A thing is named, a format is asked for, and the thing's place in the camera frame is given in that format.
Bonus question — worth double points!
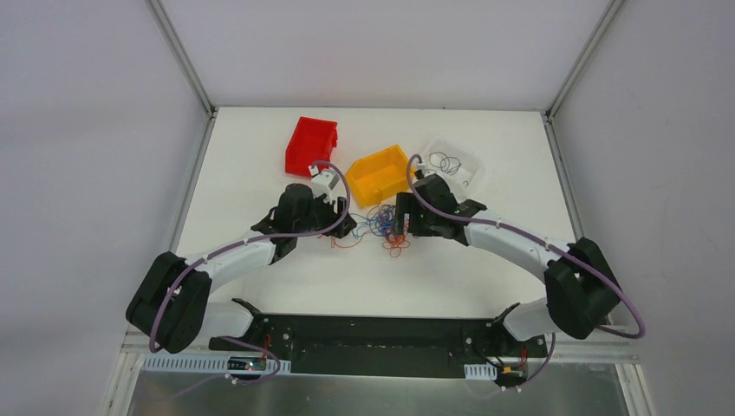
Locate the dark grey cable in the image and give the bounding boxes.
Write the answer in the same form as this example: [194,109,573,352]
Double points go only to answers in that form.
[427,151,475,188]

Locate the blue orange cable bundle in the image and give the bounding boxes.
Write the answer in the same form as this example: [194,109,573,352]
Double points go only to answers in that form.
[329,204,414,259]

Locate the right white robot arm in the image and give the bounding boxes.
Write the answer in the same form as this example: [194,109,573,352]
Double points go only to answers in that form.
[395,174,621,355]

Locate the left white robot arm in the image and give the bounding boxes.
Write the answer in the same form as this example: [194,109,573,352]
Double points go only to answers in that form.
[125,184,354,354]

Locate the white plastic bin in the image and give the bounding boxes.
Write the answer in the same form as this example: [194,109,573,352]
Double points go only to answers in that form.
[420,136,486,192]

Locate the yellow plastic bin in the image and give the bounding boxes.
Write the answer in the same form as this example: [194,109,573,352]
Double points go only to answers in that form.
[345,145,409,207]

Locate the red plastic bin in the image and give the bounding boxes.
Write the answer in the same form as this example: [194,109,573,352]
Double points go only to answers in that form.
[284,116,338,178]

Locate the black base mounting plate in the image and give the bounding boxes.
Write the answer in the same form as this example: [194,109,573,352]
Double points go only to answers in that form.
[240,314,548,379]

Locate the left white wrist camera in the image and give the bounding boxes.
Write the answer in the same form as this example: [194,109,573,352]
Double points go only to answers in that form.
[309,166,339,204]

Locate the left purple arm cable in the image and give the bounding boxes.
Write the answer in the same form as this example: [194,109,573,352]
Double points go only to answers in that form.
[147,161,353,354]

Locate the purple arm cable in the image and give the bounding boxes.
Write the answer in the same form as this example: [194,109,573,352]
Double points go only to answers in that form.
[406,153,647,340]
[147,161,353,354]

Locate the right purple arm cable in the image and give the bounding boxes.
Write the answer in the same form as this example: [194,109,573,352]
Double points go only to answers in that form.
[406,153,647,340]

